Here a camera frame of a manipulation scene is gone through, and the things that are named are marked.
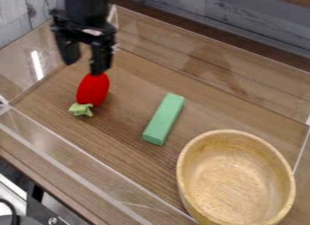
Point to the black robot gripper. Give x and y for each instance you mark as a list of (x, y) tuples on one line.
[(88, 29)]

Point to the red plush strawberry toy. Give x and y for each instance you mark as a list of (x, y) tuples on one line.
[(92, 92)]

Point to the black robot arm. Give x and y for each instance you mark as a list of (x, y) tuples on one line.
[(90, 7)]

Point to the green rectangular block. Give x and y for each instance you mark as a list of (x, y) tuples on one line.
[(163, 119)]

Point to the round wooden bowl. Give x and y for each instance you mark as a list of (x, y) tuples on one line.
[(234, 180)]

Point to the clear acrylic corner bracket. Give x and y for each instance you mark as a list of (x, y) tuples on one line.
[(112, 19)]

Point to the clear acrylic enclosure wall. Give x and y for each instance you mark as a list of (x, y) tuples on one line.
[(91, 161)]

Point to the black metal table frame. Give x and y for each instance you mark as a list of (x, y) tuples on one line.
[(47, 210)]

